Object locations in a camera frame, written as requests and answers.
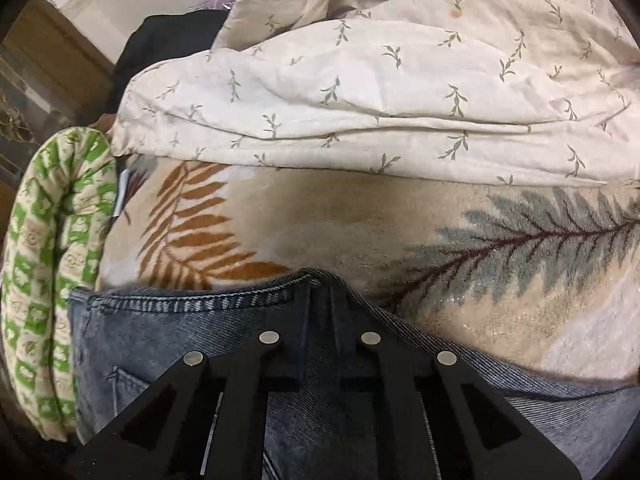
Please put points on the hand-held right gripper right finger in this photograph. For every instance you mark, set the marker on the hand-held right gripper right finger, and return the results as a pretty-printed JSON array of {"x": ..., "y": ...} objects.
[{"x": 395, "y": 375}]

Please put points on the grey denim pants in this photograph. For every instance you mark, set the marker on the grey denim pants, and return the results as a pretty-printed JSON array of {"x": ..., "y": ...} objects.
[{"x": 150, "y": 330}]

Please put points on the cream sprig-print duvet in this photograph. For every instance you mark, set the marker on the cream sprig-print duvet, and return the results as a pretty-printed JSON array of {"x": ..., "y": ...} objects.
[{"x": 375, "y": 85}]

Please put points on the wooden door with glass panel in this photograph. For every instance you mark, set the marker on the wooden door with glass panel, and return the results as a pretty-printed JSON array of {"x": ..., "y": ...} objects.
[{"x": 50, "y": 75}]

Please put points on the green and cream patterned quilt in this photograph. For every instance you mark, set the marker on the green and cream patterned quilt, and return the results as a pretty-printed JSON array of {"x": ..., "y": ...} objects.
[{"x": 50, "y": 260}]

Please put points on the white fabric label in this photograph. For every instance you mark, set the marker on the white fabric label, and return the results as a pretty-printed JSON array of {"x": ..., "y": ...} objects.
[{"x": 120, "y": 195}]

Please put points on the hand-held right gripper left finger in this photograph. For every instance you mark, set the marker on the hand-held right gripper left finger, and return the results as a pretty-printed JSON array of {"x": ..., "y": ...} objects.
[{"x": 245, "y": 375}]

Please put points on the black garment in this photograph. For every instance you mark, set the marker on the black garment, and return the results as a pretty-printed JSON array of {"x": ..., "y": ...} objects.
[{"x": 160, "y": 40}]

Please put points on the beige leaf-print fleece blanket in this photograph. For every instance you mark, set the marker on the beige leaf-print fleece blanket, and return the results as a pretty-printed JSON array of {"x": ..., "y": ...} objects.
[{"x": 325, "y": 220}]

